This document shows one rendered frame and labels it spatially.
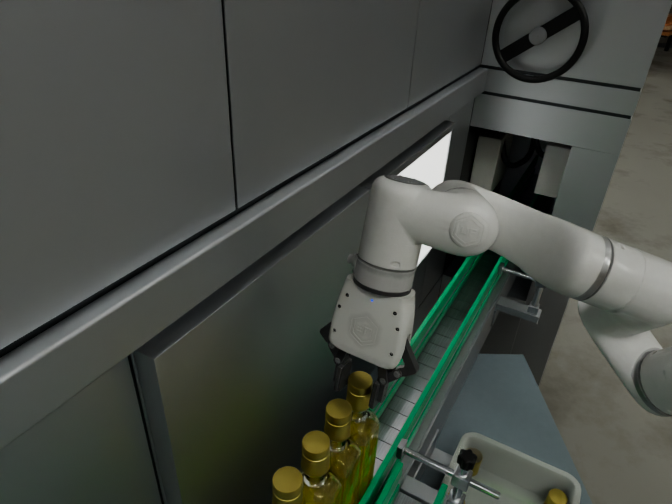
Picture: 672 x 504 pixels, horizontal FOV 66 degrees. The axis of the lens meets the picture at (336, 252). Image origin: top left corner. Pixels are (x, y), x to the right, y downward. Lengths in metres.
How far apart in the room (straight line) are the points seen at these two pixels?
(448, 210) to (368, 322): 0.17
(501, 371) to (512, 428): 0.18
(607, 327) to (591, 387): 1.87
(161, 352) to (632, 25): 1.19
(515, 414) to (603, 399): 1.32
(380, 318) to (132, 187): 0.33
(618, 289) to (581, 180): 0.82
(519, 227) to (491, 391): 0.69
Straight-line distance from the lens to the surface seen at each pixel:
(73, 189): 0.45
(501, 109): 1.47
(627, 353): 0.80
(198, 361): 0.59
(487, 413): 1.29
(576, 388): 2.60
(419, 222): 0.60
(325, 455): 0.65
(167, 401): 0.58
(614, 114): 1.43
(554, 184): 1.60
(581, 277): 0.66
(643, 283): 0.70
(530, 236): 0.71
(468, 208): 0.59
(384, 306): 0.64
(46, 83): 0.42
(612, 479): 2.32
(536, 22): 1.41
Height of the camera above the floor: 1.68
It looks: 32 degrees down
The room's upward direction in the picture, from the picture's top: 3 degrees clockwise
